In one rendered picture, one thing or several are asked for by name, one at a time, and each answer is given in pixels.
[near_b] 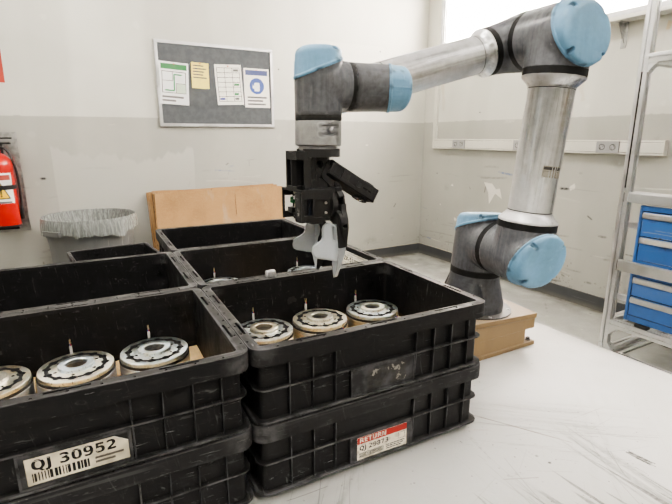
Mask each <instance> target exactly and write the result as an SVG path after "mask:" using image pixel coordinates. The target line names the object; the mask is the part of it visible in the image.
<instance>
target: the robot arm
mask: <svg viewBox="0 0 672 504"><path fill-rule="evenodd" d="M610 39H611V26H610V21H609V18H608V15H607V14H606V13H605V10H604V8H603V6H602V5H601V4H600V3H599V2H598V1H596V0H560V1H559V2H556V3H552V4H549V5H545V6H542V7H538V8H535V9H531V10H527V11H523V12H521V13H518V14H516V15H513V16H511V17H509V18H507V19H504V20H502V21H500V22H497V23H495V24H492V25H490V26H487V27H484V28H480V29H477V30H475V31H474V32H473V33H472V34H471V36H470V37H467V38H463V39H459V40H456V41H452V42H448V43H444V44H441V45H437V46H433V47H430V48H426V49H422V50H418V51H415V52H411V53H407V54H403V55H400V56H396V57H392V58H389V59H385V60H381V61H377V62H374V63H357V62H348V61H343V57H342V51H341V49H340V48H339V47H338V46H335V45H330V44H308V45H303V46H301V47H299V48H298V49H297V50H296V52H295V61H294V76H293V80H294V97H295V120H296V121H295V145H296V146H299V148H297V150H295V151H286V186H285V187H282V212H283V218H284V217H294V219H295V221H296V222H298V223H302V224H303V223H306V224H305V230H304V233H303V234H301V235H300V236H298V237H296V238H295V239H294V240H293V248H294V249H295V250H300V251H306V252H312V255H313V260H314V264H315V268H316V269H319V268H320V267H321V265H322V263H323V261H324V260H330V261H332V272H333V277H337V276H338V273H339V270H340V267H341V265H342V261H343V258H344V255H345V250H346V247H347V241H348V232H349V221H348V214H347V210H346V204H345V195H344V193H343V191H345V192H346V193H348V194H349V195H351V196H352V198H354V199H355V200H357V201H359V202H362V203H367V202H371V203H374V200H375V198H376V196H377V194H378V192H379V190H378V189H376V188H375V187H374V186H373V185H372V184H370V183H369V182H367V181H365V180H363V179H361V178H360V177H358V176H357V175H355V174H354V173H352V172H351V171H349V170H348V169H346V168H345V167H343V166H342V165H341V164H339V163H338V162H336V161H335V160H333V159H332V160H330V157H340V149H339V148H338V147H337V146H340V145H341V120H342V117H341V116H342V113H347V112H386V113H389V112H400V111H402V110H404V109H405V108H406V107H407V106H408V104H409V102H410V100H411V96H412V93H416V92H419V91H423V90H426V89H430V88H433V87H437V86H440V85H444V84H447V83H450V82H454V81H457V80H461V79H464V78H468V77H471V76H475V75H477V76H479V77H482V78H485V77H488V76H492V75H497V74H505V73H522V76H521V79H522V80H523V81H524V82H525V84H526V85H527V87H528V89H527V95H526V101H525V107H524V113H523V119H522V125H521V131H520V137H519V143H518V149H517V154H516V160H515V166H514V172H513V178H512V184H511V190H510V196H509V202H508V208H507V209H506V210H505V211H504V212H503V213H494V212H463V213H460V214H459V215H458V217H457V222H456V226H455V228H454V229H455V235H454V242H453V250H452V258H451V265H450V272H449V274H448V276H447V278H446V280H445V282H444V283H445V284H448V285H450V286H453V287H455V288H458V289H460V290H462V291H465V292H467V293H470V294H472V295H475V296H477V297H480V298H482V299H484V300H485V310H484V316H489V315H496V314H499V313H501V312H502V311H503V305H504V301H503V296H502V290H501V284H500V277H502V278H504V279H506V280H509V281H510V282H511V283H513V284H516V285H521V286H523V287H526V288H538V287H541V286H544V285H546V284H547V283H549V282H550V281H551V280H552V279H553V278H555V277H556V276H557V274H558V273H559V272H560V270H561V269H562V267H563V265H564V262H565V259H566V246H565V245H564V242H563V241H562V240H561V239H560V237H558V236H557V230H558V224H559V223H558V222H557V221H556V219H555V218H554V217H553V214H552V212H553V207H554V202H555V197H556V192H557V186H558V181H559V176H560V171H561V166H562V160H563V155H564V150H565V145H566V140H567V134H568V129H569V124H570V119H571V114H572V109H573V103H574V98H575V93H576V89H577V88H578V87H579V86H580V85H581V84H583V83H584V82H585V81H586V80H587V78H588V73H589V68H590V66H592V65H594V64H595V63H597V62H598V61H600V60H601V59H602V56H604V55H605V54H606V52H607V50H608V47H609V44H610ZM342 190H343V191H342ZM285 195H293V196H292V197H290V203H293V206H290V207H288V210H286V211H285ZM329 220H330V221H331V222H332V224H331V223H326V221H329Z"/></svg>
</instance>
